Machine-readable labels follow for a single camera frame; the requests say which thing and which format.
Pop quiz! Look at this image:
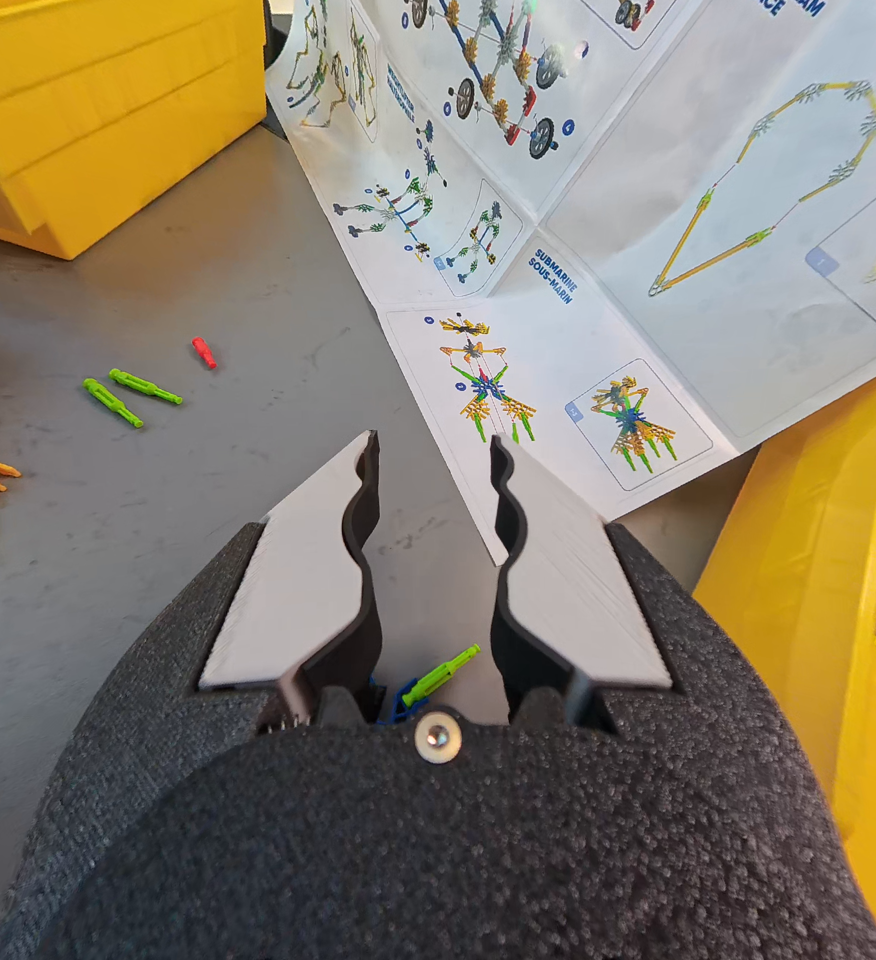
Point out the assembled toy model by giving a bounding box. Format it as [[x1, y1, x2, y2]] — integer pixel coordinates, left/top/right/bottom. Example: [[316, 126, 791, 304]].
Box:
[[370, 643, 482, 725]]

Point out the yellow storage bin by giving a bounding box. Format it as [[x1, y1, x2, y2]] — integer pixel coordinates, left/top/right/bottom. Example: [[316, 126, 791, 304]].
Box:
[[693, 358, 876, 960], [0, 0, 268, 261]]

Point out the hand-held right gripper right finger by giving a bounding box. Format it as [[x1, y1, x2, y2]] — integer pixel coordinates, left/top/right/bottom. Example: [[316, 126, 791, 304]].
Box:
[[489, 435, 673, 695]]

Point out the grey desk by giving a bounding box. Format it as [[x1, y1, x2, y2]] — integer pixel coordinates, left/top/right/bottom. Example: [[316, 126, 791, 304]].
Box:
[[0, 123, 757, 954]]

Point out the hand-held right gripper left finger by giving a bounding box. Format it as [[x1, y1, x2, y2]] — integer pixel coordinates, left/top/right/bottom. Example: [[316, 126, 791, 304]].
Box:
[[198, 429, 382, 691]]

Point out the light green toy rod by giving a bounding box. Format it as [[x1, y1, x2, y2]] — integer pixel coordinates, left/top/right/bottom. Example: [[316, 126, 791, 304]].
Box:
[[108, 367, 184, 406], [81, 378, 144, 430]]

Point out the printed instruction sheet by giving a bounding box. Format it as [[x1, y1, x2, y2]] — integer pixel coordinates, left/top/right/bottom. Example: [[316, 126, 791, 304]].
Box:
[[265, 0, 876, 567]]

